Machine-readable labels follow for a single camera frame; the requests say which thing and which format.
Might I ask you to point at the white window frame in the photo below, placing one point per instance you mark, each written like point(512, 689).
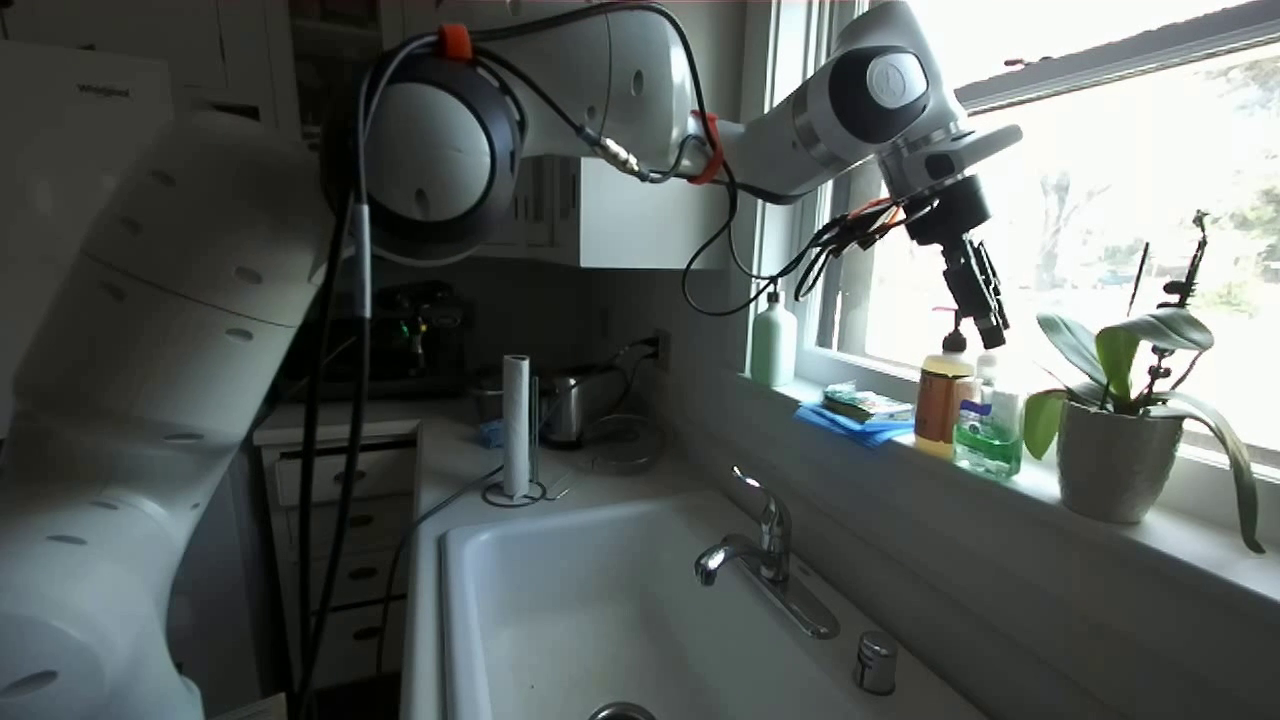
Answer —
point(803, 266)

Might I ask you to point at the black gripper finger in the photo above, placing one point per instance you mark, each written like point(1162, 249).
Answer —
point(992, 312)
point(960, 284)

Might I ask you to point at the white ceramic sink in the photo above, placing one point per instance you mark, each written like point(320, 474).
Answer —
point(575, 615)

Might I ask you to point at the white drawer unit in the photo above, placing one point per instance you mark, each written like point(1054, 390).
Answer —
point(353, 560)

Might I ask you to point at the chrome sink faucet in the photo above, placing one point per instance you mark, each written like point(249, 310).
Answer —
point(765, 560)

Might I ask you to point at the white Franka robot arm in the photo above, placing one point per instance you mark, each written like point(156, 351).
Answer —
point(803, 134)

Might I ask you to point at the grey kitchen sponge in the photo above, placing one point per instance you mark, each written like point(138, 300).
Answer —
point(859, 400)

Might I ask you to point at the chrome sink deck knob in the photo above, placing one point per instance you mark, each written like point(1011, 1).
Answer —
point(875, 664)

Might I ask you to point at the small white wall cabinet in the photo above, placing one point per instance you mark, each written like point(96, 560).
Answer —
point(643, 221)

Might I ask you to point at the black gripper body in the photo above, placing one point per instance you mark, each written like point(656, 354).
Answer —
point(953, 209)

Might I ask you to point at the potted orchid in white pot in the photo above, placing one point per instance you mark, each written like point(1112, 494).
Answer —
point(1116, 460)

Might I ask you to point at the amber pump soap bottle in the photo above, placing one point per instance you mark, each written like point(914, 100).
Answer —
point(940, 400)

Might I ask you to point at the clear bottle with green liquid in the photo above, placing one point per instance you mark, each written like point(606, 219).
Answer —
point(988, 432)

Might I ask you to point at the dark countertop appliance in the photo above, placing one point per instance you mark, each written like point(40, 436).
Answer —
point(422, 335)

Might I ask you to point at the wall power outlet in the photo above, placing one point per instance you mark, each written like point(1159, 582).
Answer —
point(654, 351)

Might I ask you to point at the metal pot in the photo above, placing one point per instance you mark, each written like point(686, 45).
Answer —
point(561, 411)

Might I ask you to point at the green pump soap bottle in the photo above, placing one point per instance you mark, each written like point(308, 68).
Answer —
point(774, 344)

